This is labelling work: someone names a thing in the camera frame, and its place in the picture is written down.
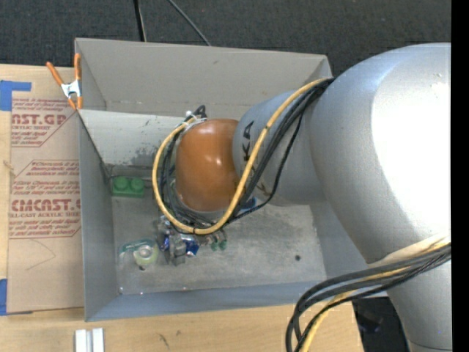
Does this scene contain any grey metal bin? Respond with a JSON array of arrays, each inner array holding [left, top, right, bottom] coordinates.
[[74, 37, 390, 323]]

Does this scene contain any brown cardboard board, red print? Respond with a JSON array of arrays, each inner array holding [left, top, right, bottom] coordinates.
[[0, 63, 86, 317]]

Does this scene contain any green toy brick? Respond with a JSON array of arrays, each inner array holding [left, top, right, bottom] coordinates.
[[111, 175, 146, 199]]

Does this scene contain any clear tape dispenser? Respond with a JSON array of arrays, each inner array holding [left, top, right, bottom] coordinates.
[[117, 237, 161, 271]]

